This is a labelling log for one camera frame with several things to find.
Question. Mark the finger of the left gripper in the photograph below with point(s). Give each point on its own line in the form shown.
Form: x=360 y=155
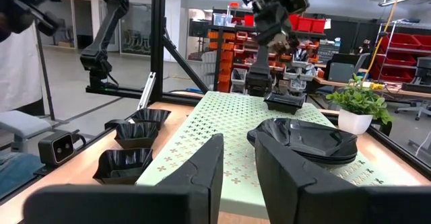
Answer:
x=259 y=82

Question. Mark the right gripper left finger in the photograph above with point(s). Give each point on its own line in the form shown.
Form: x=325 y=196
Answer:
x=198 y=190

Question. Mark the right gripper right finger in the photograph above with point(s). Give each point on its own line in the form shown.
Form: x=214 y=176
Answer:
x=293 y=190

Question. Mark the black square mini plate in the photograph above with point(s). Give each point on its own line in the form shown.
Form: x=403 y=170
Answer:
x=283 y=104

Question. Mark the dark brown bin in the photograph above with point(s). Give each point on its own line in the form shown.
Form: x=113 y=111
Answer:
x=134 y=133
x=123 y=165

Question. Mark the black wavy mini plate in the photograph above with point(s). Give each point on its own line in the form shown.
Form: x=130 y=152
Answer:
x=151 y=116

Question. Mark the red storage bin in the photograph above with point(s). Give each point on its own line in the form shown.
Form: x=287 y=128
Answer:
x=318 y=25
x=304 y=25

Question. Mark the parts rack orange drawers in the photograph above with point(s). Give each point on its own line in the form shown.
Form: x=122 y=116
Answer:
x=224 y=49

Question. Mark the green perforated metal shelf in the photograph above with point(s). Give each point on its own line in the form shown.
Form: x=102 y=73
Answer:
x=219 y=126

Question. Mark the grey office chair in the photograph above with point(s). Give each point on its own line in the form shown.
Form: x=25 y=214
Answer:
x=343 y=71

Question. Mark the green plant white pot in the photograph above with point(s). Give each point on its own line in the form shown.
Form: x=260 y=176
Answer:
x=355 y=121

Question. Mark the wooden workbench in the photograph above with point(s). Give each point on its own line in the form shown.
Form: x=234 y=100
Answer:
x=404 y=92

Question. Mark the black office chair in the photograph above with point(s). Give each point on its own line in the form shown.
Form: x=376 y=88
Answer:
x=424 y=72

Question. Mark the person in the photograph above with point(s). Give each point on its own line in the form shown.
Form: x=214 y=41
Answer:
x=17 y=170

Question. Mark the silver frame bracket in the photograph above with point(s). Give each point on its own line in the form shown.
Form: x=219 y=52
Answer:
x=147 y=89

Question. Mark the black aluminium table frame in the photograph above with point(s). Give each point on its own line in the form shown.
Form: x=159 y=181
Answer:
x=157 y=32

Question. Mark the black table-level camera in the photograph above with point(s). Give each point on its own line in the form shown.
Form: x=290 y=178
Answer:
x=55 y=148

